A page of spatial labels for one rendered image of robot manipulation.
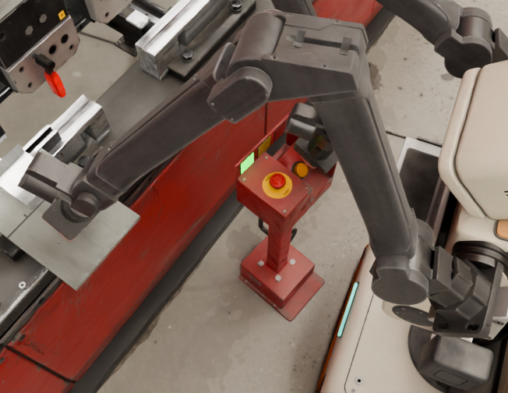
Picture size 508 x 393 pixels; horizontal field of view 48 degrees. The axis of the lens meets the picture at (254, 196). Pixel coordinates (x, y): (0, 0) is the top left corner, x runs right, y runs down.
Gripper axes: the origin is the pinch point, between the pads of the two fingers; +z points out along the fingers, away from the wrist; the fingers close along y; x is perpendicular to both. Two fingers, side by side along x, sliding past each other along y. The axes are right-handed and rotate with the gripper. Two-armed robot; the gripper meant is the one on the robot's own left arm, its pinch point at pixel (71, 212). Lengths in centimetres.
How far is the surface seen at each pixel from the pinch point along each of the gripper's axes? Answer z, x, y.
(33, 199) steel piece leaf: 5.4, -6.7, 1.9
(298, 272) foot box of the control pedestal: 65, 71, -45
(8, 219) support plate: 8.4, -7.5, 7.4
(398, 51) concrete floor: 86, 58, -161
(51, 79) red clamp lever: -9.5, -17.9, -13.4
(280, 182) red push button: 8.2, 30.9, -38.1
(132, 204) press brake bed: 25.3, 9.8, -14.9
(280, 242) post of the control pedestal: 44, 52, -40
